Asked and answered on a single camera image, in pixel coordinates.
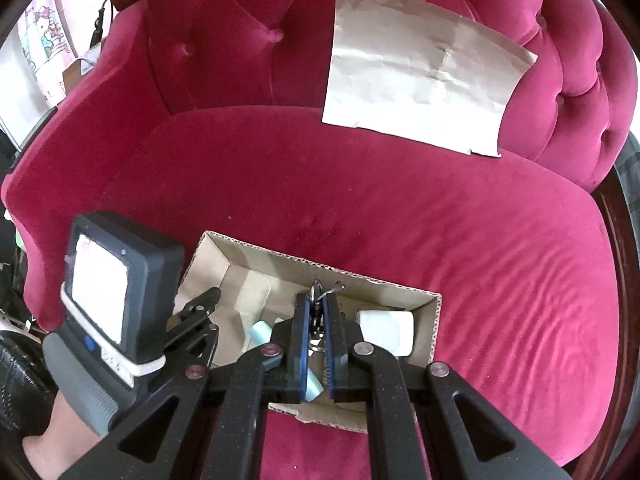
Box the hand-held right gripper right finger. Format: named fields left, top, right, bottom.
left=323, top=294, right=574, bottom=480

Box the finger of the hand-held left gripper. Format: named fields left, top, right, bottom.
left=171, top=287, right=222, bottom=322
left=162, top=324, right=222, bottom=368

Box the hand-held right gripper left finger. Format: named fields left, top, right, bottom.
left=60, top=293, right=308, bottom=480

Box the light blue cosmetic tube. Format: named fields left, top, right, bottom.
left=250, top=321, right=322, bottom=404

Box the cardboard box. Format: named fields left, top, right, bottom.
left=172, top=230, right=443, bottom=434

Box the large white charger plug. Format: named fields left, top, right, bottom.
left=356, top=310, right=416, bottom=359

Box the metal keychain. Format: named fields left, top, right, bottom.
left=306, top=280, right=347, bottom=356

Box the person's left forearm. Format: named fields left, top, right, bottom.
left=22, top=390, right=109, bottom=480

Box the dark mesh object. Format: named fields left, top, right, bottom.
left=0, top=327, right=58, bottom=441

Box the red velvet tufted sofa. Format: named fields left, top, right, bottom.
left=0, top=0, right=632, bottom=480

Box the black phone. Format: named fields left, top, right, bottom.
left=15, top=105, right=56, bottom=157

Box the small brown cardboard carton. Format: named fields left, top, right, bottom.
left=62, top=52, right=101, bottom=96

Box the black handheld device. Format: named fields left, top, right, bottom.
left=90, top=0, right=114, bottom=49

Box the creased white paper sheet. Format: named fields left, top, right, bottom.
left=321, top=0, right=539, bottom=160

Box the grey plaid blanket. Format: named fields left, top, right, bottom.
left=617, top=132, right=640, bottom=196

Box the dark wooden bed frame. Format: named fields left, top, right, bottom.
left=592, top=170, right=640, bottom=461

